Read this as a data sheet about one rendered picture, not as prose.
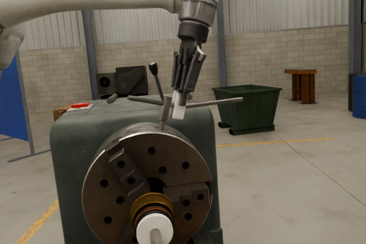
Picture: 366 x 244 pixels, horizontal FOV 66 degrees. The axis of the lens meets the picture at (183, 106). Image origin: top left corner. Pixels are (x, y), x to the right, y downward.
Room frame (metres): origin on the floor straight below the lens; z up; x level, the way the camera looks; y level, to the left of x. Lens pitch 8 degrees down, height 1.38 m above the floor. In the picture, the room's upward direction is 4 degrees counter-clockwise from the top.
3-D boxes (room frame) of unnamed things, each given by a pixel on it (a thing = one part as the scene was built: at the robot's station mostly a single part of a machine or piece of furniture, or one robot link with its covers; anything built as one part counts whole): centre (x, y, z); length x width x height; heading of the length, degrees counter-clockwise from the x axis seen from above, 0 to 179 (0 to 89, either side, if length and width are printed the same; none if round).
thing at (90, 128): (1.08, 0.19, 1.06); 0.59 x 0.48 x 0.39; 9
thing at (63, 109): (8.35, 3.25, 0.22); 1.25 x 0.86 x 0.44; 1
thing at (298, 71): (8.95, -3.78, 0.50); 1.61 x 0.44 x 1.00; 178
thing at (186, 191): (0.63, 0.00, 1.08); 0.12 x 0.11 x 0.05; 100
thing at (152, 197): (0.54, 0.08, 1.08); 0.09 x 0.09 x 0.09; 9
